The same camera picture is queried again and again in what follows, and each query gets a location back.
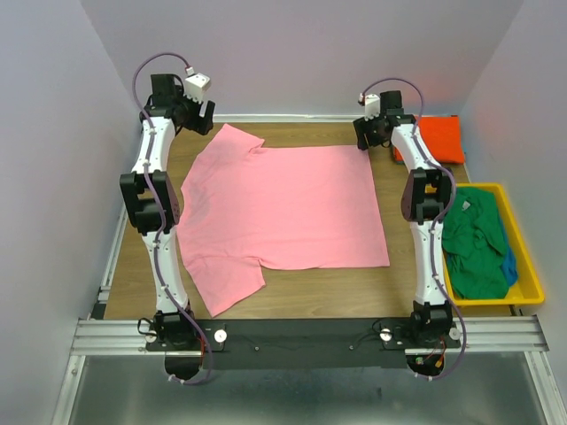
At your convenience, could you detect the pink t shirt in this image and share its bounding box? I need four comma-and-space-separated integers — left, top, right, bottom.
177, 125, 390, 316

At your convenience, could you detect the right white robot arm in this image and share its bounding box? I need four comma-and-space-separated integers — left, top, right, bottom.
353, 90, 455, 347

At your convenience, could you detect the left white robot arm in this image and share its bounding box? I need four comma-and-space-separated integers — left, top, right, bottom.
120, 73, 214, 351

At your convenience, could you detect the folded orange t shirt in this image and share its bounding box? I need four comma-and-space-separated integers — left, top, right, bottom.
419, 115, 465, 165

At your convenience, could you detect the green t shirt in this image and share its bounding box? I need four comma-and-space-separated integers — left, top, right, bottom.
442, 187, 509, 300

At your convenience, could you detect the blue t shirt in bin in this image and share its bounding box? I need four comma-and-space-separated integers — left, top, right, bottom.
500, 219, 518, 287

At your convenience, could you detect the yellow plastic bin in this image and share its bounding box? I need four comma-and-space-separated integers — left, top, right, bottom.
443, 183, 545, 307

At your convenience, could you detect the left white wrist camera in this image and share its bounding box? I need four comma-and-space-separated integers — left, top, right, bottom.
183, 66, 211, 104

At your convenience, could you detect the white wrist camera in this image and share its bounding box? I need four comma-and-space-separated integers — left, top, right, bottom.
358, 93, 381, 120
183, 66, 211, 104

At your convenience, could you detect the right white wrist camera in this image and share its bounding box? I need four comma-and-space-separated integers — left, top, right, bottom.
358, 93, 381, 120

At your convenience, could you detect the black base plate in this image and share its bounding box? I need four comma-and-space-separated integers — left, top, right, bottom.
137, 313, 461, 381

